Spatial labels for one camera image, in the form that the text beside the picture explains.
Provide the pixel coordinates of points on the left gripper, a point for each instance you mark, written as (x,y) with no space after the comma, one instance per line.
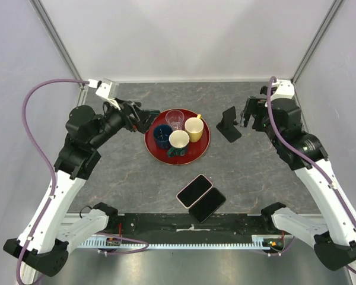
(129,107)

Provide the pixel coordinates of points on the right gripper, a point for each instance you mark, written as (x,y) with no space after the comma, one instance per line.
(256,105)

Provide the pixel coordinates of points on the black folding phone stand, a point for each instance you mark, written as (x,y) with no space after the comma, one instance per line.
(227,126)

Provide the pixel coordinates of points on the phone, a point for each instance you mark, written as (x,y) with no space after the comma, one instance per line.
(194,191)
(207,205)

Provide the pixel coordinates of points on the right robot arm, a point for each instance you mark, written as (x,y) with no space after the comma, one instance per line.
(334,242)

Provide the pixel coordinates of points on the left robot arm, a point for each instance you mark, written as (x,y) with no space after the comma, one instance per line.
(44,245)

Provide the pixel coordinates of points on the phone in pink case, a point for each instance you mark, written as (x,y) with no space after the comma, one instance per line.
(194,191)

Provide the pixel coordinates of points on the dark blue cup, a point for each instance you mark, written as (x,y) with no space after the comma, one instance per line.
(161,134)

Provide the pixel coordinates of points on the clear glass cup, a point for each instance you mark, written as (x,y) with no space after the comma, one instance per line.
(175,119)

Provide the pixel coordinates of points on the green mug white inside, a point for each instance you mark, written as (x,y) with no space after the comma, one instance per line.
(179,141)

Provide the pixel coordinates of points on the yellow mug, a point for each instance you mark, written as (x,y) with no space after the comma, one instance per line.
(194,126)

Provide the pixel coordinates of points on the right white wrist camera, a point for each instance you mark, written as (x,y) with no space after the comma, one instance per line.
(282,89)

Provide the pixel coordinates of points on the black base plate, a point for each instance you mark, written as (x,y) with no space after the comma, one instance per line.
(183,229)

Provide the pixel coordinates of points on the white cable duct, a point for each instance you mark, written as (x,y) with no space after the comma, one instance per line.
(102,242)

